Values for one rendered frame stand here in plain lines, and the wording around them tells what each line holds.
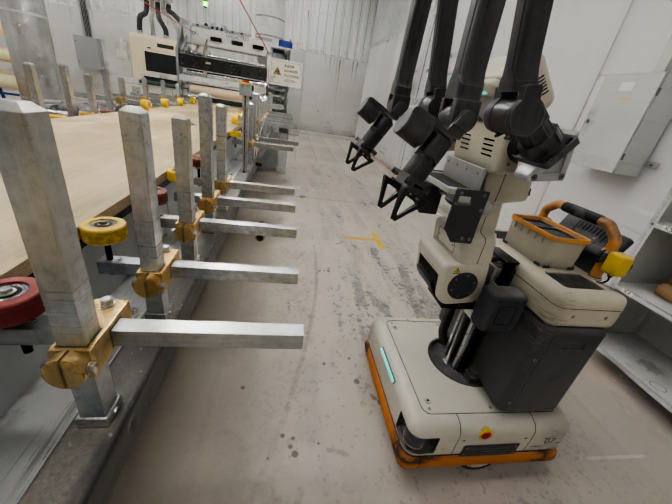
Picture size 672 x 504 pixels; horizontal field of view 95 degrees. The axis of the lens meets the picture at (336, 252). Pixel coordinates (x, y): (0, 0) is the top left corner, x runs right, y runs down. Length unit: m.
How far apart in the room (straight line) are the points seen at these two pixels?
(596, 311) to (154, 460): 1.53
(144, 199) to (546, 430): 1.47
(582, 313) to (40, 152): 1.24
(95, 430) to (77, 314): 0.22
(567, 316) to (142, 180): 1.15
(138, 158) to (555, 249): 1.17
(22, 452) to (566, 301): 1.26
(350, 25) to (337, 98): 2.05
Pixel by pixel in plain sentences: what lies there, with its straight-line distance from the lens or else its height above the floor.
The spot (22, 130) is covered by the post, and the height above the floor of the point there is 1.14.
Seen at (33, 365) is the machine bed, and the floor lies 0.65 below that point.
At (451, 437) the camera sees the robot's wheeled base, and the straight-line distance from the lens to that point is 1.30.
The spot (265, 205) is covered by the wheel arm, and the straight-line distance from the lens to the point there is 1.21.
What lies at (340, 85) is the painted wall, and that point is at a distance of 11.60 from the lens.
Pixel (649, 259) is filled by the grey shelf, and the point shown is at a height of 0.67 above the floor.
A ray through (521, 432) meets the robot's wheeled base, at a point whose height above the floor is 0.25.
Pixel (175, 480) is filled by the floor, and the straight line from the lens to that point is 1.39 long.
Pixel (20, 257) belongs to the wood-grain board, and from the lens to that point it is 0.72.
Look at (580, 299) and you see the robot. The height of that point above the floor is 0.80.
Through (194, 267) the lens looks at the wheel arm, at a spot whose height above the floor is 0.82.
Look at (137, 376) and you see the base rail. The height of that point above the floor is 0.70.
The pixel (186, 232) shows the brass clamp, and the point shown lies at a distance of 0.94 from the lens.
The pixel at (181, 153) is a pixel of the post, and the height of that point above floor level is 1.03.
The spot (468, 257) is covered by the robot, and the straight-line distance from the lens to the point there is 1.06.
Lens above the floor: 1.21
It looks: 26 degrees down
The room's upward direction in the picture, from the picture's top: 10 degrees clockwise
